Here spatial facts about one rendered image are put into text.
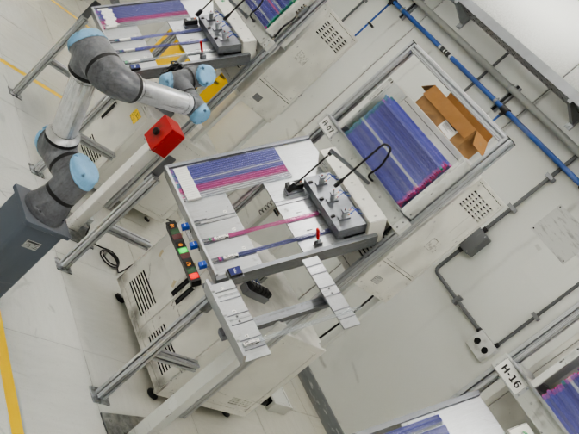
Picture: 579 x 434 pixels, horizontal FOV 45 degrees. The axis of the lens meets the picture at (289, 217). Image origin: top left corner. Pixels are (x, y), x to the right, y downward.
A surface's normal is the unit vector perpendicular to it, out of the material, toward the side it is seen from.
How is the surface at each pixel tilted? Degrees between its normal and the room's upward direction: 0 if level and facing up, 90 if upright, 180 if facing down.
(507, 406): 90
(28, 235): 90
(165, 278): 90
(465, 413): 44
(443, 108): 80
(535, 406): 90
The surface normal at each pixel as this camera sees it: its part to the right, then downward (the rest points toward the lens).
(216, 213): 0.08, -0.70
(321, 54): 0.40, 0.67
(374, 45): -0.55, -0.36
